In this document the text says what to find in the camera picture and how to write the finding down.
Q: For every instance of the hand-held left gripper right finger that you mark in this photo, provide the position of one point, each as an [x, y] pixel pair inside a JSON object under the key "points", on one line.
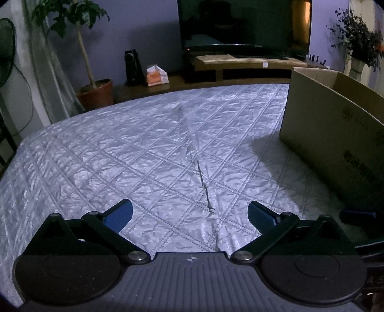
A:
{"points": [[259, 216]]}

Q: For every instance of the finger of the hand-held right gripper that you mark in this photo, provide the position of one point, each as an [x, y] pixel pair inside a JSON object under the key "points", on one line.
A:
{"points": [[358, 216]]}

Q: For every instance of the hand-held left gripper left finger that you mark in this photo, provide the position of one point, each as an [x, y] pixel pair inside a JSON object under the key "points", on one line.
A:
{"points": [[120, 215]]}

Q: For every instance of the brown cardboard box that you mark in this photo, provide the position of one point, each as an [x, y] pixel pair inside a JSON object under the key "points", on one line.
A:
{"points": [[336, 129]]}

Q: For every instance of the silver quilted blanket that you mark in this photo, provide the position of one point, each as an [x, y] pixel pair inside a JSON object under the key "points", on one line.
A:
{"points": [[135, 156]]}

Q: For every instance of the terracotta plant pot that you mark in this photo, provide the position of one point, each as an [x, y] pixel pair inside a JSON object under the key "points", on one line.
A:
{"points": [[97, 96]]}

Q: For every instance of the orange white tissue box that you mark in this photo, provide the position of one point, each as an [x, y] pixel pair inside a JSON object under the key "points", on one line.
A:
{"points": [[156, 77]]}

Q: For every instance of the dark low wooden bench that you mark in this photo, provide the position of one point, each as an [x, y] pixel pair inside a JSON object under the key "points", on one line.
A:
{"points": [[195, 84]]}

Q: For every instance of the white flower vase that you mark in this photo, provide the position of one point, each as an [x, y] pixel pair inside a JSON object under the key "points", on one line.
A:
{"points": [[355, 69]]}

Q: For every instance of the black speaker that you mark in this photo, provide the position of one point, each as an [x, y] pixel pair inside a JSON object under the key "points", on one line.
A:
{"points": [[133, 67]]}

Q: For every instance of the wooden television stand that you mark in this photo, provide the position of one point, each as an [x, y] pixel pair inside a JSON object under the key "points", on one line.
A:
{"points": [[240, 63]]}

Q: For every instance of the sheer grey curtain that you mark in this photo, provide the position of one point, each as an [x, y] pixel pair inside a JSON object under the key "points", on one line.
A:
{"points": [[51, 69]]}

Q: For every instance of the row of small dark bottles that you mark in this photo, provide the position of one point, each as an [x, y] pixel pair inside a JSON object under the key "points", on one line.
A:
{"points": [[315, 57]]}

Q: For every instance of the green leafy houseplant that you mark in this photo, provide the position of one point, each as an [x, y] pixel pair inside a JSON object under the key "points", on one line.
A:
{"points": [[82, 39]]}

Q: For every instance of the black flat television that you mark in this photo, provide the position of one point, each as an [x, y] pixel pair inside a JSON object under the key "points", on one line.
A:
{"points": [[240, 24]]}

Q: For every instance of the black standing fan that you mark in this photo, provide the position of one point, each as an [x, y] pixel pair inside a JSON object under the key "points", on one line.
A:
{"points": [[6, 51]]}

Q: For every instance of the black metal frame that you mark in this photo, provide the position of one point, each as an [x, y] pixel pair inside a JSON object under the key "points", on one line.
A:
{"points": [[7, 144]]}

